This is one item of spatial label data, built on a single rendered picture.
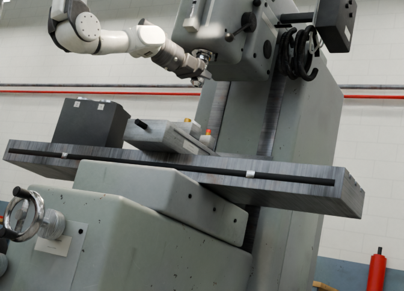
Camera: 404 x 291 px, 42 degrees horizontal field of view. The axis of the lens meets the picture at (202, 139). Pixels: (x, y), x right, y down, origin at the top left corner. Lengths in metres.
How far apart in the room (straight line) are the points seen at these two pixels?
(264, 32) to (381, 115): 4.28
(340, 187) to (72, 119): 1.02
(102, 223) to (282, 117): 0.99
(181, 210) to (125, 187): 0.16
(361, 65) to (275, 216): 4.70
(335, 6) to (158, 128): 0.81
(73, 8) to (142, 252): 0.65
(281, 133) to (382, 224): 3.88
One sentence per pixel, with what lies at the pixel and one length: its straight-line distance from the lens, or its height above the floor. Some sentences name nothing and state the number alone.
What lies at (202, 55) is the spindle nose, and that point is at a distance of 1.80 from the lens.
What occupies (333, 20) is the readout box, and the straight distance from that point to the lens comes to 1.95.
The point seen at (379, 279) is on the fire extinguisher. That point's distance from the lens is 5.57.
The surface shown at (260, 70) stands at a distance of 1.96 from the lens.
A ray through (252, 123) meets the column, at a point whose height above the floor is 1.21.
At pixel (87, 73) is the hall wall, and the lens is 8.56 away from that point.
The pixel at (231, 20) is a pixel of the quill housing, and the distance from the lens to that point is 1.80.
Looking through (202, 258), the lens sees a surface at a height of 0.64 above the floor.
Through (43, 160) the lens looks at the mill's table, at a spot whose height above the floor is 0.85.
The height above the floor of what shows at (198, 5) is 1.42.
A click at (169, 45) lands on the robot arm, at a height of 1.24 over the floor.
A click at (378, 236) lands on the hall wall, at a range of 5.78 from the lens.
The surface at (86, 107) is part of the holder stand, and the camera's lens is 1.95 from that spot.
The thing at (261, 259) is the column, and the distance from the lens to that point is 1.91.
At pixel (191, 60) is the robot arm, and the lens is 1.73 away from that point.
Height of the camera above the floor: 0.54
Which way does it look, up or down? 16 degrees up
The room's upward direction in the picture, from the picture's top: 13 degrees clockwise
